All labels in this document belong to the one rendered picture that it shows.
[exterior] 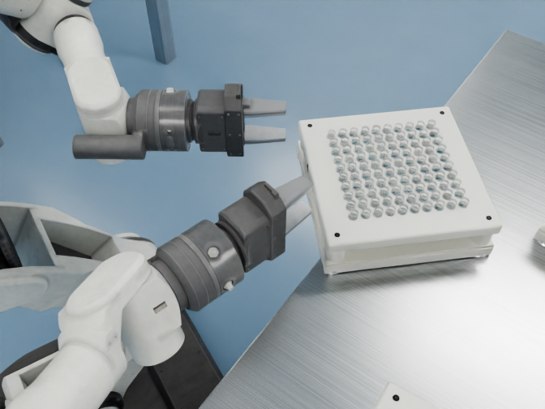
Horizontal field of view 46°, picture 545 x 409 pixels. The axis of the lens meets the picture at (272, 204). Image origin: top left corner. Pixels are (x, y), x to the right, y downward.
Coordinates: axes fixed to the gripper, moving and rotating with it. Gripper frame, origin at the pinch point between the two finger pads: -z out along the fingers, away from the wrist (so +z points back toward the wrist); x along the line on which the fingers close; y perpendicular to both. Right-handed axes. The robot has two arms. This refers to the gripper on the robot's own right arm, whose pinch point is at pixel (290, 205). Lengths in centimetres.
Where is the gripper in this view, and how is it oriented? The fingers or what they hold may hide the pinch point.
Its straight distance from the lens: 82.1
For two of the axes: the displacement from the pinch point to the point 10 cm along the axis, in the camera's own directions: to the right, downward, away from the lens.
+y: 6.4, 6.0, -4.8
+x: 0.0, 6.3, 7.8
